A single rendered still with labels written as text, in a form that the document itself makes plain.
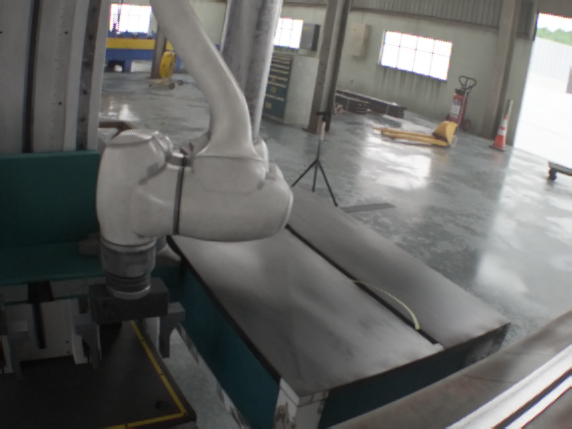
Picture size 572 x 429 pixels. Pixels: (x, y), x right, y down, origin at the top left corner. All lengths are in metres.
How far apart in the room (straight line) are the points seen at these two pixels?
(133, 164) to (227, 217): 0.15
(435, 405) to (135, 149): 0.54
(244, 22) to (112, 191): 0.39
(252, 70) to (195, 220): 0.34
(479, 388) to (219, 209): 0.46
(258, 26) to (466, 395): 0.70
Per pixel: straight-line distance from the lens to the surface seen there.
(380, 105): 9.95
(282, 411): 0.80
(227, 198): 0.68
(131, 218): 0.70
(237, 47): 0.90
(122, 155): 0.68
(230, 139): 0.71
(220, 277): 1.01
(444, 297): 1.12
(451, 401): 0.70
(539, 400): 0.76
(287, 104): 7.04
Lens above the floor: 1.22
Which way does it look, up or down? 20 degrees down
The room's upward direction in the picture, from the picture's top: 9 degrees clockwise
